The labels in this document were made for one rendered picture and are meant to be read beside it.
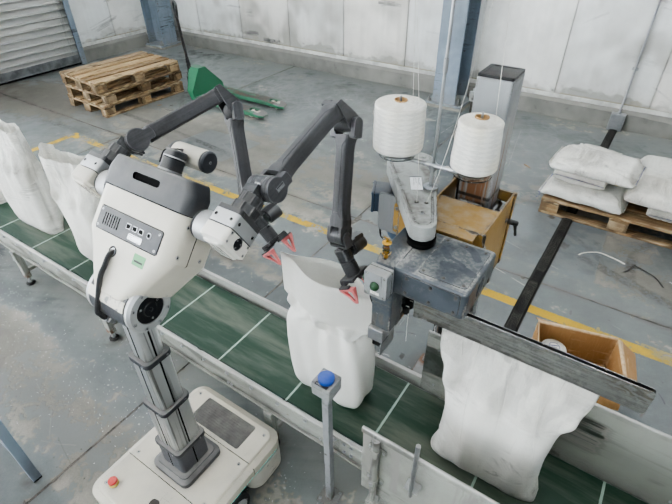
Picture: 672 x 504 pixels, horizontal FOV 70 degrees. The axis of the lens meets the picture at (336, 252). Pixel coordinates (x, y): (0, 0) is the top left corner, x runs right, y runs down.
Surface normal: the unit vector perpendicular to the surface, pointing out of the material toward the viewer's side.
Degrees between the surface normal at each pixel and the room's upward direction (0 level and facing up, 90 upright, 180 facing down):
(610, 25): 90
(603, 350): 90
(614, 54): 90
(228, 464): 0
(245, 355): 0
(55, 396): 0
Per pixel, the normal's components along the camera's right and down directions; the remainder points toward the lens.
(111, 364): -0.01, -0.80
